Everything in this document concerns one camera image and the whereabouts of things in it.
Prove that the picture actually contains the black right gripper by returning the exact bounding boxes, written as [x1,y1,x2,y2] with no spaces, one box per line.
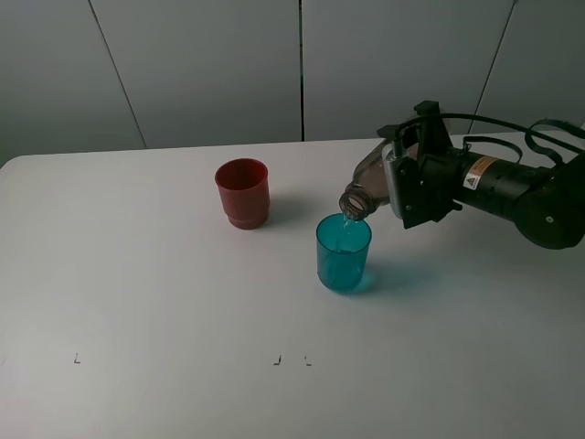
[377,101,548,215]

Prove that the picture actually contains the smoky translucent water bottle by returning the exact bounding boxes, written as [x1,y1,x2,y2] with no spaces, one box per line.
[339,143,418,221]

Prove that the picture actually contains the teal translucent plastic cup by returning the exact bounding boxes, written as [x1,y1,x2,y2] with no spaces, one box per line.
[315,213,372,294]

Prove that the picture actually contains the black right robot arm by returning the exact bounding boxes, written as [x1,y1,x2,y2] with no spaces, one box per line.
[378,101,584,250]

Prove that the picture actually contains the red plastic cup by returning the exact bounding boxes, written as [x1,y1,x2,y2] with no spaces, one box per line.
[215,158,270,230]

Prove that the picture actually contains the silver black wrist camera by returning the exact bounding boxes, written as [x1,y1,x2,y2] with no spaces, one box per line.
[381,141,463,230]

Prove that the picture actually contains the black camera cable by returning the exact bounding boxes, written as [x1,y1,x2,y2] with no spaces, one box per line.
[392,112,585,166]

